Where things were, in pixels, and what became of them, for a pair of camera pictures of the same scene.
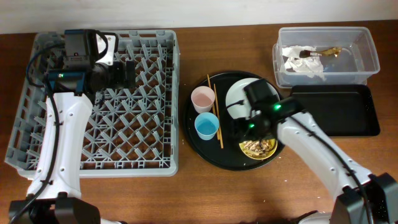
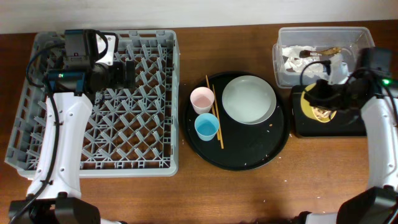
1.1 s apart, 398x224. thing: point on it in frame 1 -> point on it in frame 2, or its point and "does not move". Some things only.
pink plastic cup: x=203 y=98 does not move
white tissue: x=310 y=65 does not move
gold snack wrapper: x=333 y=51 does not move
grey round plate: x=236 y=93 does not move
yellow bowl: x=259 y=149 -> x=308 y=109
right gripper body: x=254 y=127 -> x=333 y=96
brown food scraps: x=258 y=147 -> x=322 y=114
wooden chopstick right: x=217 y=117 does not move
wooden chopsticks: x=214 y=106 does not move
